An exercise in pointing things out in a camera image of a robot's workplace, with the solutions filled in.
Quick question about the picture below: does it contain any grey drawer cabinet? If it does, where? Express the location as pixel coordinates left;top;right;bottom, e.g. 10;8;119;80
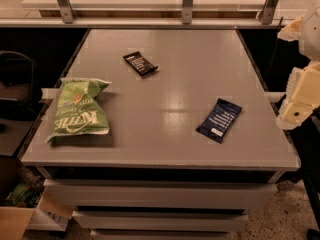
34;165;284;240

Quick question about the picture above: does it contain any left metal shelf bracket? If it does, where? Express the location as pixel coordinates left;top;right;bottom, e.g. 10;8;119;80
57;0;74;24

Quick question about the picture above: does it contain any metal shelf bracket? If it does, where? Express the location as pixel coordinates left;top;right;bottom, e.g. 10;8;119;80
258;0;279;25
181;0;193;24
57;0;74;24

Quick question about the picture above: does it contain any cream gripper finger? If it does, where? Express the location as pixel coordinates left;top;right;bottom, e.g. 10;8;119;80
277;15;304;42

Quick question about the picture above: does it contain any blue rxbar blueberry wrapper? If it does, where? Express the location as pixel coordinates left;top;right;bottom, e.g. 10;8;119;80
196;98;242;144

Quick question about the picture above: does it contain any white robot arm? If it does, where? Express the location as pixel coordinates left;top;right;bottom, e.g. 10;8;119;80
276;6;320;130

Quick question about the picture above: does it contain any cardboard box with items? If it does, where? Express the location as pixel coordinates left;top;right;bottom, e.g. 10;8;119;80
0;166;72;240

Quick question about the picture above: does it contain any green jalapeno chip bag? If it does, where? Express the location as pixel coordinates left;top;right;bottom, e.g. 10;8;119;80
47;78;110;142

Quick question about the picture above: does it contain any right metal shelf bracket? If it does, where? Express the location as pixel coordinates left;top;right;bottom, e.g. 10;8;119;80
258;0;279;25

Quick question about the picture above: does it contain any middle metal shelf bracket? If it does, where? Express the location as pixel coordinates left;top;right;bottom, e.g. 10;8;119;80
181;0;193;24

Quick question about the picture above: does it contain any black rxbar chocolate wrapper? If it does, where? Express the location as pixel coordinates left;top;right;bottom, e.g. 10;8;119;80
123;51;157;77

